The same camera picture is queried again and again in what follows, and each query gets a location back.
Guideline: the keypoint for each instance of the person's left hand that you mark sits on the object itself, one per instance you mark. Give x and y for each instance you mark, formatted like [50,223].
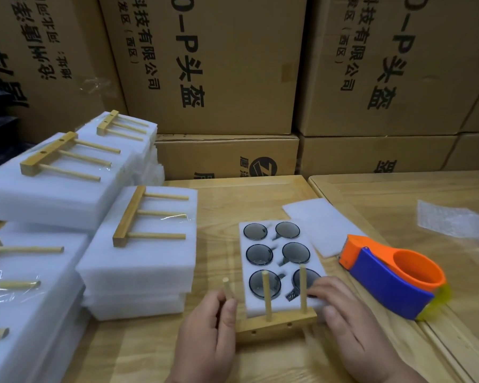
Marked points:
[207,339]

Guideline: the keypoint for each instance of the person's right hand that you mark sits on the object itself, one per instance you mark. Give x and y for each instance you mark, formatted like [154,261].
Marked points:
[355,327]

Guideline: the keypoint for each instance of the stack of brown cardboard boxes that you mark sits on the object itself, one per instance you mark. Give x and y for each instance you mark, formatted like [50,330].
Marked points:
[239,59]

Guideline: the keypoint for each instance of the pile of white foam sheets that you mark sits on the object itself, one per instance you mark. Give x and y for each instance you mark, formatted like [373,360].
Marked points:
[323,223]

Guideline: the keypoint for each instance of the clear plastic wrap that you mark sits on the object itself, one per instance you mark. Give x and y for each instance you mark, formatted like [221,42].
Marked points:
[459,223]

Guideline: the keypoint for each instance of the black plastic bag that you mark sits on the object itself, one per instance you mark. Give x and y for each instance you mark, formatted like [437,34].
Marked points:
[0,131]

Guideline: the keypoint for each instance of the set of grey glass cups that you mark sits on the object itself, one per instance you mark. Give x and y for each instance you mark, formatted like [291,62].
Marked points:
[259,254]

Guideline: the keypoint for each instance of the orange and blue tape dispenser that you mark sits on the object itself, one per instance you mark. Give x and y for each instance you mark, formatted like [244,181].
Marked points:
[383,287]

